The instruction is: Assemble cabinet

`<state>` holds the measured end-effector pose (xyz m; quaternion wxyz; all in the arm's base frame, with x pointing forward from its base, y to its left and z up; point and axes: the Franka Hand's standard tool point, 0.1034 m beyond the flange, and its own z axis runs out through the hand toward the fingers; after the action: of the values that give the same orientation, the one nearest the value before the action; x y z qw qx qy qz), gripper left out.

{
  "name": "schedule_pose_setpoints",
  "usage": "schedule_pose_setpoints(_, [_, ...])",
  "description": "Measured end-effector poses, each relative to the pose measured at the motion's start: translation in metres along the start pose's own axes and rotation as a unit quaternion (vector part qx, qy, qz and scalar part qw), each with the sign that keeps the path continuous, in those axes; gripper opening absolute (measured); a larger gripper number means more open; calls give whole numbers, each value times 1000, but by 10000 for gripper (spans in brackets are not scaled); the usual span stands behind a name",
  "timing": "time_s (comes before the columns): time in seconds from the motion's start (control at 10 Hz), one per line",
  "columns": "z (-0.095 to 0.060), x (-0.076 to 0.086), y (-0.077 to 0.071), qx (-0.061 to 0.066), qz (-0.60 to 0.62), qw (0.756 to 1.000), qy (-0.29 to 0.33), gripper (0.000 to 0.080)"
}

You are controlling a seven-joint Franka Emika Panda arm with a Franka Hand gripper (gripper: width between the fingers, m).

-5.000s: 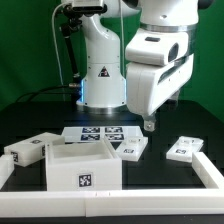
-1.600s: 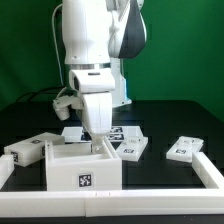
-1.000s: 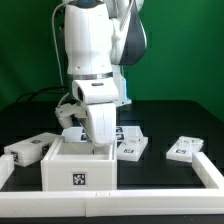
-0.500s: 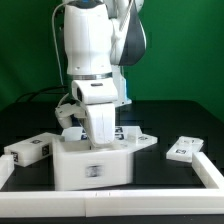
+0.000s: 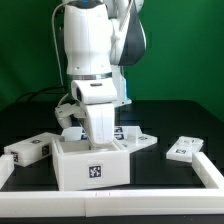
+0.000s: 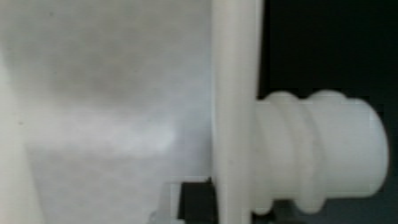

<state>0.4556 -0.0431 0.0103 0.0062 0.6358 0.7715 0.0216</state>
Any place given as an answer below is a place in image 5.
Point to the white cabinet door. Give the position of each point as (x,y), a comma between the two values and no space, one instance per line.
(132,138)
(183,149)

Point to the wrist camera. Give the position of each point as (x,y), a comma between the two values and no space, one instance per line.
(64,112)

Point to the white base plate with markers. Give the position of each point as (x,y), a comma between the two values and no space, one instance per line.
(76,133)

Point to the white U-shaped boundary frame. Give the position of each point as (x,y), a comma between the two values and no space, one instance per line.
(206,200)

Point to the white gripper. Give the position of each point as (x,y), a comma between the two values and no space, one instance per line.
(99,123)

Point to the white cabinet top block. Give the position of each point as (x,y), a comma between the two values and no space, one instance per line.
(33,149)

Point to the white cabinet box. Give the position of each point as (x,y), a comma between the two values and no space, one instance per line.
(78,168)

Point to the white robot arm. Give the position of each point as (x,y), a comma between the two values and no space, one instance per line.
(99,34)

